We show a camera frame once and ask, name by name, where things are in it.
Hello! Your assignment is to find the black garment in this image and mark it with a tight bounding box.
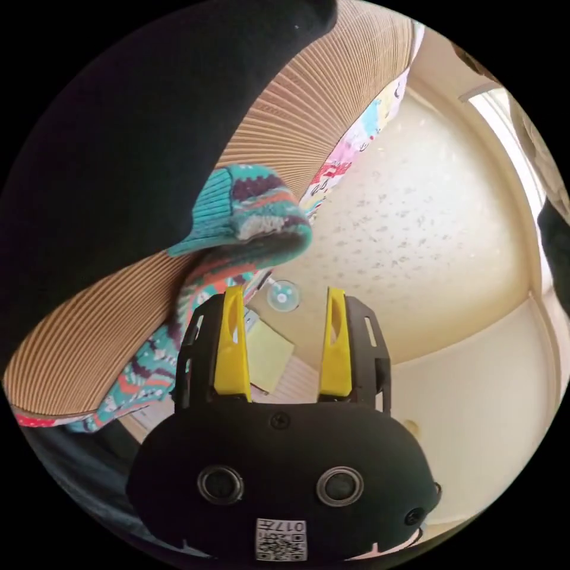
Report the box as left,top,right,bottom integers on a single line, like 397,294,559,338
0,0,339,375

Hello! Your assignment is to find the round ceiling lamp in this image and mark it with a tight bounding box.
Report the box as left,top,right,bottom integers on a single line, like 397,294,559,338
266,279,302,313

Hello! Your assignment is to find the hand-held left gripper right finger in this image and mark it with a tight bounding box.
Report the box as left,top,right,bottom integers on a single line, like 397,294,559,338
318,286,355,399

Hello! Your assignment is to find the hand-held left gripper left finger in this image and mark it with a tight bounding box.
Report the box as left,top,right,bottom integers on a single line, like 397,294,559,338
212,286,253,398

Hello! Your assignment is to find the teal patterned knit sweater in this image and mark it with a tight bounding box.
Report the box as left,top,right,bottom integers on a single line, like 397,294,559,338
65,163,313,435

